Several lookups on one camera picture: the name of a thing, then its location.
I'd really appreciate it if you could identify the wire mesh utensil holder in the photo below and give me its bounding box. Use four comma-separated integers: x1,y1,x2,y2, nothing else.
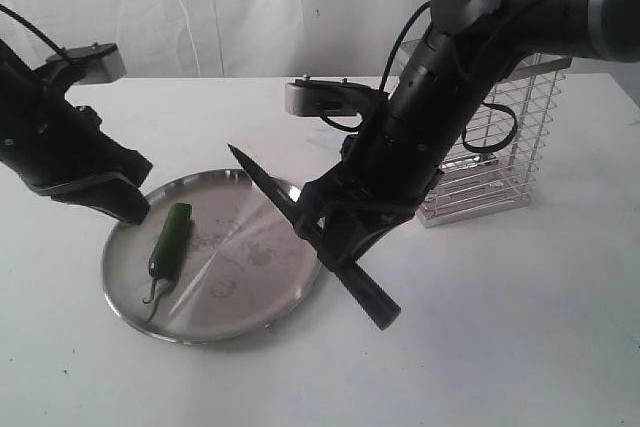
418,54,572,228

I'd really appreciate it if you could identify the black handled knife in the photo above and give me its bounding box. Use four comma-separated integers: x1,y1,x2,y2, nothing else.
229,145,401,330

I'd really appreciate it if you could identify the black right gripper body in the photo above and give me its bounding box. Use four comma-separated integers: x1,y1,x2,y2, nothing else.
313,31,500,210

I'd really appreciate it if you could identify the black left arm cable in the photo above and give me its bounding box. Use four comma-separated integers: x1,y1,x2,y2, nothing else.
0,3,71,71

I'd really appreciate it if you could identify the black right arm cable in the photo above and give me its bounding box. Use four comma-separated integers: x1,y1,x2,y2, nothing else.
319,0,640,153

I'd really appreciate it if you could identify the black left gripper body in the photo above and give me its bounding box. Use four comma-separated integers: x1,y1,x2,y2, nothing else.
1,44,153,206

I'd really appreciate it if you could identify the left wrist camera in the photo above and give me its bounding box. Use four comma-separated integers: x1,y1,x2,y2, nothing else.
44,42,127,87

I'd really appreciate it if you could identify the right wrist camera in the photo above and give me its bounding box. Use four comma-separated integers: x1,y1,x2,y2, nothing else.
285,78,388,117

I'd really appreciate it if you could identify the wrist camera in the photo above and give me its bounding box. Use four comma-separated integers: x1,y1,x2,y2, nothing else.
44,42,127,87
285,78,388,117

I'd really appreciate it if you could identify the white backdrop curtain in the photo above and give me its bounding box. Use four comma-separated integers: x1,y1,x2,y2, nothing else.
1,0,425,78

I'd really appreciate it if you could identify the round stainless steel plate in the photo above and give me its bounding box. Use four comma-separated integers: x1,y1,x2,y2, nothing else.
102,169,321,344

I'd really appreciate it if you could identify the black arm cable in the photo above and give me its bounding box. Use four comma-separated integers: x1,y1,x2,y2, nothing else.
319,0,640,153
0,3,71,71

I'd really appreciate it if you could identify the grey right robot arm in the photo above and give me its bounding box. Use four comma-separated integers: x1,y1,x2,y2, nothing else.
300,0,639,271

